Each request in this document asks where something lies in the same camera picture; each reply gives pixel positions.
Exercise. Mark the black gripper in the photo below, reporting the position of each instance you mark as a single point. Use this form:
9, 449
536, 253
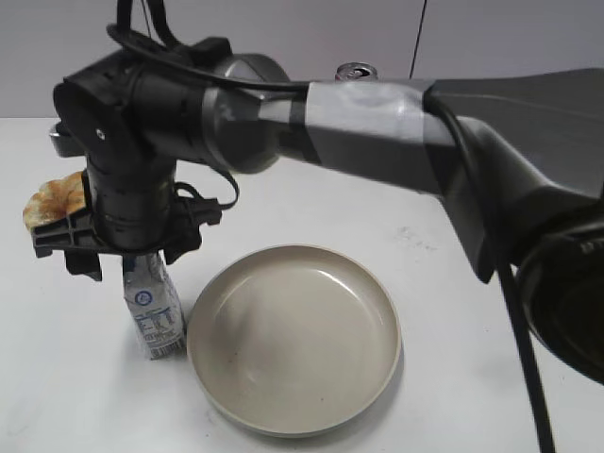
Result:
133, 213

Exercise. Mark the white blue milk carton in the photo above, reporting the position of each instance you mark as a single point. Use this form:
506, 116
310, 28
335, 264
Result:
154, 305

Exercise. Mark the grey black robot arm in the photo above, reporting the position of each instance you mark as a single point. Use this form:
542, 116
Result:
516, 162

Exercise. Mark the beige round plate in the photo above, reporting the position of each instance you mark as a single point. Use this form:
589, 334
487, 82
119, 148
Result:
294, 340

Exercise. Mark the red soda can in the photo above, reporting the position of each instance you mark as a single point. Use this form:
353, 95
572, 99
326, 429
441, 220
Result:
356, 71

